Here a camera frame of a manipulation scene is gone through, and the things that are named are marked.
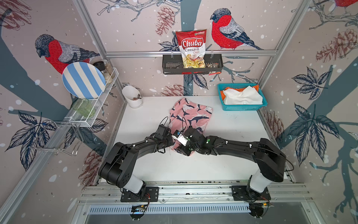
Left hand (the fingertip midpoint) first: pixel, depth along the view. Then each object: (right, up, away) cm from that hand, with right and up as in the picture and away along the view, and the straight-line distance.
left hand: (173, 139), depth 94 cm
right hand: (+4, -1, -11) cm, 12 cm away
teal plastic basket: (+52, +22, +13) cm, 58 cm away
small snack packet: (+27, +50, -3) cm, 57 cm away
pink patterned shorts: (+9, +17, +14) cm, 24 cm away
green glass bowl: (-43, +22, -25) cm, 55 cm away
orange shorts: (+55, +37, +23) cm, 71 cm away
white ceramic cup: (-35, +31, +19) cm, 51 cm away
